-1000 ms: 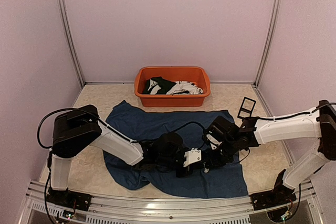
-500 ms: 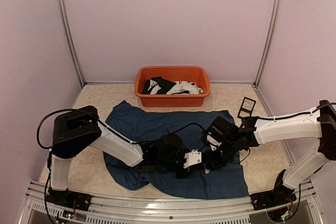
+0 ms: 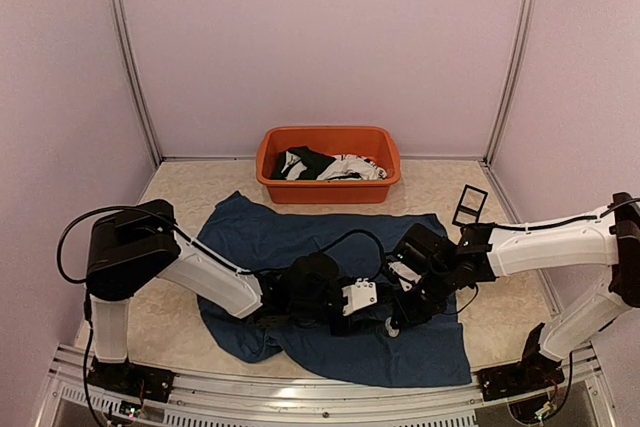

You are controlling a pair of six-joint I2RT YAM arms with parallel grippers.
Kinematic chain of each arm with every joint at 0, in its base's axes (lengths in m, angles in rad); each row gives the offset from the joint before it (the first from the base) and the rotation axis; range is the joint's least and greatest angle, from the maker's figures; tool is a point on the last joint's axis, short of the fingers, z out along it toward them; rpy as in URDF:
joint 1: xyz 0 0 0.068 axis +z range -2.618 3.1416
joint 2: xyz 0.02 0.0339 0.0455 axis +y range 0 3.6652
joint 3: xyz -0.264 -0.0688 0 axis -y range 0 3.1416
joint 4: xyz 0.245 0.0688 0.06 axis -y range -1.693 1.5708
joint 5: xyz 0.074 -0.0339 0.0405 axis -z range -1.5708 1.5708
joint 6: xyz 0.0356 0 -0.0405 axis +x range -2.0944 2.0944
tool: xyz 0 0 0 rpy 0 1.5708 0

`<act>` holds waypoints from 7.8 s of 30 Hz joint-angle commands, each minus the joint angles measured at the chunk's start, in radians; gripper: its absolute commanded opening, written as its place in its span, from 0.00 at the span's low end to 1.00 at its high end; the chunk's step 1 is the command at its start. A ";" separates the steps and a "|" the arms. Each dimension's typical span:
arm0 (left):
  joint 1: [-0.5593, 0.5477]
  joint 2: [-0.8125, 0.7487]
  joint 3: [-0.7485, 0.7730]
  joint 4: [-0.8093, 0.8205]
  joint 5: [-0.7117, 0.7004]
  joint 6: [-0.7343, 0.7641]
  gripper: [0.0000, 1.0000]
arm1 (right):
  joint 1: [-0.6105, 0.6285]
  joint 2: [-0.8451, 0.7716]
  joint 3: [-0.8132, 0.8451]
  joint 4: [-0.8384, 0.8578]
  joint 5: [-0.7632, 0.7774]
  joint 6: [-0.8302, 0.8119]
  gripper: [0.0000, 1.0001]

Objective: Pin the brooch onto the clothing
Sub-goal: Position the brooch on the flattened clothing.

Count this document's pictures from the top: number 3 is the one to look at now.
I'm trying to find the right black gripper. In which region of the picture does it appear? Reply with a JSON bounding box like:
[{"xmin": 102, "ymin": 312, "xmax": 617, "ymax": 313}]
[{"xmin": 389, "ymin": 264, "xmax": 457, "ymax": 329}]

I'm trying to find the dark blue t-shirt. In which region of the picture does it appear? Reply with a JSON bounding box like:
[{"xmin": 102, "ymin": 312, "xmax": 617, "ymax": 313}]
[{"xmin": 198, "ymin": 192, "xmax": 472, "ymax": 388}]

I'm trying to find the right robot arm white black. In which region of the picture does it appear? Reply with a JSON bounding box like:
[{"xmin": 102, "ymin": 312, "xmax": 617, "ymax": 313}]
[{"xmin": 385, "ymin": 192, "xmax": 639, "ymax": 391}]

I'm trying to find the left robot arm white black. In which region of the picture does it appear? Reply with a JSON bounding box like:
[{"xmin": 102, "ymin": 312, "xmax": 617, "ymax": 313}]
[{"xmin": 56, "ymin": 199, "xmax": 381, "ymax": 392}]

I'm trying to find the black square display box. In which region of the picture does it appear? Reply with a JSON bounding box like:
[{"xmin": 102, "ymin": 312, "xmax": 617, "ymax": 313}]
[{"xmin": 452, "ymin": 184, "xmax": 489, "ymax": 227}]

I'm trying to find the orange plastic tub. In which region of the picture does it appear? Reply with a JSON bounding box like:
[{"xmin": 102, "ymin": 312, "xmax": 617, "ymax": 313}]
[{"xmin": 256, "ymin": 126, "xmax": 401, "ymax": 204}]

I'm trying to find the black and white garment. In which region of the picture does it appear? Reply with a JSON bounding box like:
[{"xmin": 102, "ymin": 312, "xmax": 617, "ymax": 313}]
[{"xmin": 270, "ymin": 146, "xmax": 388, "ymax": 181}]

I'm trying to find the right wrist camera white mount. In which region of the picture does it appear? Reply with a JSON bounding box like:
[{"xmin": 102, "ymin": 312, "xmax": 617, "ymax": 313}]
[{"xmin": 387, "ymin": 260, "xmax": 422, "ymax": 292}]

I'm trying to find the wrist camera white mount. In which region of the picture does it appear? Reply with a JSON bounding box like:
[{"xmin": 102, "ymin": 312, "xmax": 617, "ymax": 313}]
[
  {"xmin": 341, "ymin": 278, "xmax": 378, "ymax": 317},
  {"xmin": 387, "ymin": 260, "xmax": 422, "ymax": 292}
]

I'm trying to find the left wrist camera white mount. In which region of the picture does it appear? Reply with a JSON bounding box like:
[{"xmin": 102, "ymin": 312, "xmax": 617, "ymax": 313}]
[{"xmin": 341, "ymin": 278, "xmax": 378, "ymax": 317}]

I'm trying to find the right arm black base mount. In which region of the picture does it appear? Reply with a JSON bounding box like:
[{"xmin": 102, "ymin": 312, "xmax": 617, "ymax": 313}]
[{"xmin": 477, "ymin": 363, "xmax": 565, "ymax": 401}]

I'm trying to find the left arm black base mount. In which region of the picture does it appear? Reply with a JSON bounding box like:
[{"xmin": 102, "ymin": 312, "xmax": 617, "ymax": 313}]
[{"xmin": 88, "ymin": 363, "xmax": 176, "ymax": 403}]

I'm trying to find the right aluminium corner post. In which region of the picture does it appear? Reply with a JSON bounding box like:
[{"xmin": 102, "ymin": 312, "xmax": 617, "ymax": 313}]
[{"xmin": 483, "ymin": 0, "xmax": 536, "ymax": 169}]

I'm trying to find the aluminium corner post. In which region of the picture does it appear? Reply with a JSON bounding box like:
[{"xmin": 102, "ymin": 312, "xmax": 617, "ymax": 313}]
[
  {"xmin": 109, "ymin": 0, "xmax": 164, "ymax": 168},
  {"xmin": 483, "ymin": 0, "xmax": 536, "ymax": 169}
]

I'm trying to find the left aluminium corner post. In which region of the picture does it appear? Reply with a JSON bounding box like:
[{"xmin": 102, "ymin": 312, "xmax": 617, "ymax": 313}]
[{"xmin": 109, "ymin": 0, "xmax": 164, "ymax": 168}]

